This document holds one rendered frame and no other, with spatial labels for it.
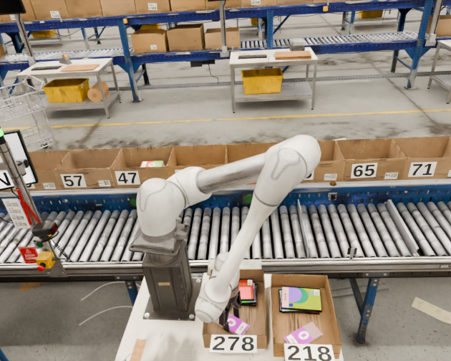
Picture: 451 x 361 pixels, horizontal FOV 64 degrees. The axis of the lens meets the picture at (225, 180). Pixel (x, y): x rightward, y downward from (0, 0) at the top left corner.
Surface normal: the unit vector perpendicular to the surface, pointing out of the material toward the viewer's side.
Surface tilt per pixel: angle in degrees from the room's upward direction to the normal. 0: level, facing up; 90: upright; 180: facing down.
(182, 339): 0
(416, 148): 89
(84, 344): 0
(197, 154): 89
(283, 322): 2
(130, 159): 89
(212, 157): 89
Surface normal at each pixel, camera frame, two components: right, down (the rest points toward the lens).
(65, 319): -0.06, -0.84
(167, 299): -0.08, 0.54
